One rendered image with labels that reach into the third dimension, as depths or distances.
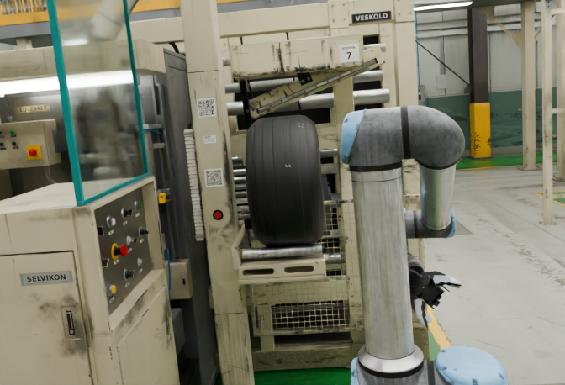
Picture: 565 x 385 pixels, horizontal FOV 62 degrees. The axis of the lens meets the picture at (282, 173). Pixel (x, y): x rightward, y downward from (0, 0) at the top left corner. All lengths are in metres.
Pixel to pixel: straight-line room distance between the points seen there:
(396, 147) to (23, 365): 1.20
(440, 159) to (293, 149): 0.84
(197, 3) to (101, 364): 1.34
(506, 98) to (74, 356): 11.09
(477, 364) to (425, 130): 0.54
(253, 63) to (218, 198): 0.64
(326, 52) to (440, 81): 9.32
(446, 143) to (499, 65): 10.90
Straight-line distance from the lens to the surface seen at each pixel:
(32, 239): 1.48
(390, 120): 1.02
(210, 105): 1.97
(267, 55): 2.22
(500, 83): 11.93
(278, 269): 1.96
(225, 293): 2.13
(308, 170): 1.78
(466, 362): 1.22
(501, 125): 11.88
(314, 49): 2.21
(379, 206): 1.04
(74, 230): 1.42
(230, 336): 2.21
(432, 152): 1.05
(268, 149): 1.81
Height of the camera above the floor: 1.49
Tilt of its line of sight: 8 degrees down
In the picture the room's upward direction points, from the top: 5 degrees counter-clockwise
